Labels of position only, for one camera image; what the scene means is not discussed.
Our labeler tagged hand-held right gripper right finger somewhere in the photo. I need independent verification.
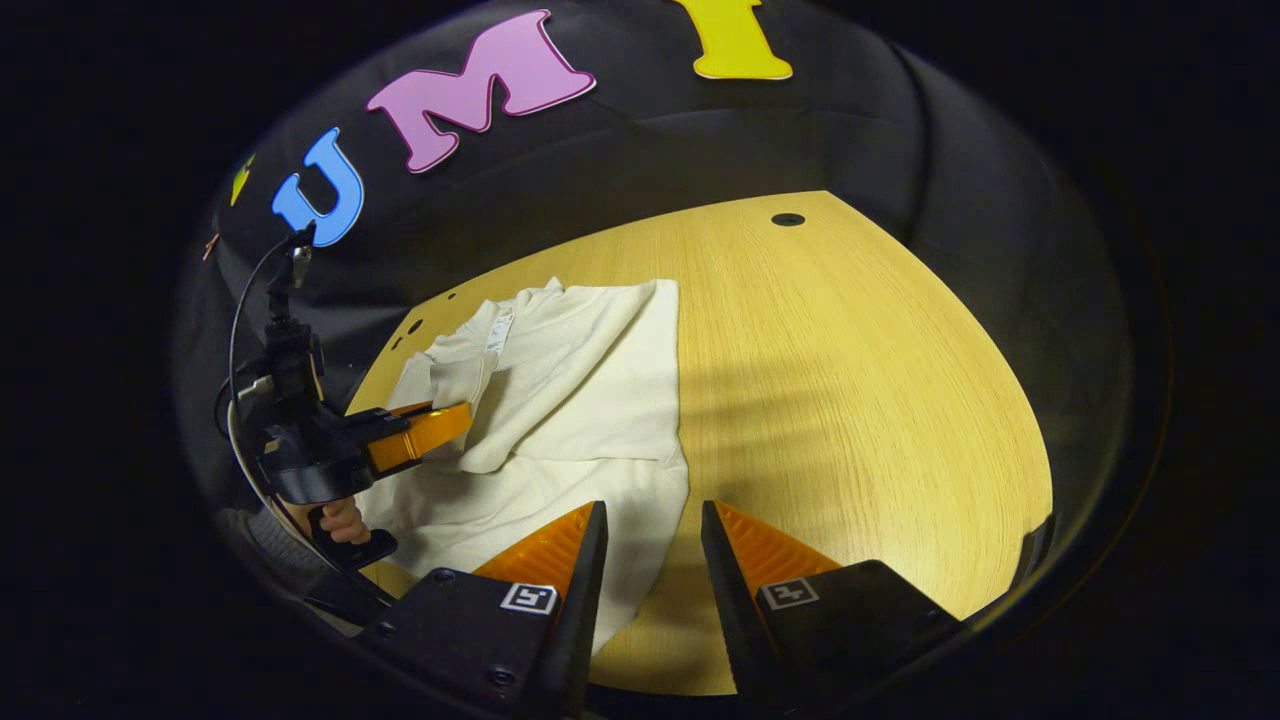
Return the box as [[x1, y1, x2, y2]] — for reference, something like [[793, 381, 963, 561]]
[[700, 500, 966, 701]]

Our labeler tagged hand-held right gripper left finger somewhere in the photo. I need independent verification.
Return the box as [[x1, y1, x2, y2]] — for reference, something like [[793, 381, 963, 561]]
[[358, 500, 609, 720]]

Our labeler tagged white garment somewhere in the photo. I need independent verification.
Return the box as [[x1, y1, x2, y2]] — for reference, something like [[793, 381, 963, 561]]
[[355, 277, 691, 656]]

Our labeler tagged black backdrop cloth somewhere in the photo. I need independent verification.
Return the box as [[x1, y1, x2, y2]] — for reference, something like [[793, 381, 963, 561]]
[[170, 0, 1136, 561]]

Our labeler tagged thin grey gripper cable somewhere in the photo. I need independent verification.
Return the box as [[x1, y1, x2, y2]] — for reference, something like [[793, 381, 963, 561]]
[[222, 232, 399, 609]]

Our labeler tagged black table edge bracket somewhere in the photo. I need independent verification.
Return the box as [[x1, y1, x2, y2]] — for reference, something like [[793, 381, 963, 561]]
[[1015, 515, 1056, 591]]

